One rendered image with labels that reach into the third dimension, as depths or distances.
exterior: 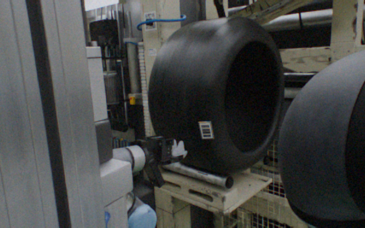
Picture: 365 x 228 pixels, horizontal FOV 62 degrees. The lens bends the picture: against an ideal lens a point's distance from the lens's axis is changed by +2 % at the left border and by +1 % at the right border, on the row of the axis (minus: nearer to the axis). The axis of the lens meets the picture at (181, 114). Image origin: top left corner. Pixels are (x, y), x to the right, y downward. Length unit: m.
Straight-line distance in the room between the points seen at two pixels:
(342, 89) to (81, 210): 0.19
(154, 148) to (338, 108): 0.75
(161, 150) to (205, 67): 0.29
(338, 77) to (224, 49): 0.78
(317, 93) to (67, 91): 0.16
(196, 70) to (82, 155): 0.75
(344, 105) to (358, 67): 0.03
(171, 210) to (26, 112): 1.34
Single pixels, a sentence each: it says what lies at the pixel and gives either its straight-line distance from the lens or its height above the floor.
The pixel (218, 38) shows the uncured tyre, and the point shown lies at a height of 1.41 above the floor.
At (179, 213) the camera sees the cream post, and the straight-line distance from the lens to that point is 1.54.
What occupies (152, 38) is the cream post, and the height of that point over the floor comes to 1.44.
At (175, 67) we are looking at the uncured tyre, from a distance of 1.00.
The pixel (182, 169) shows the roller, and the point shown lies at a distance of 1.24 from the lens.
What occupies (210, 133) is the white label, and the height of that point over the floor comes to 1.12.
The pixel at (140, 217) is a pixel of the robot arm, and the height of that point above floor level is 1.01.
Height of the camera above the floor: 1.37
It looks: 11 degrees down
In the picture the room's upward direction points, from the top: 3 degrees counter-clockwise
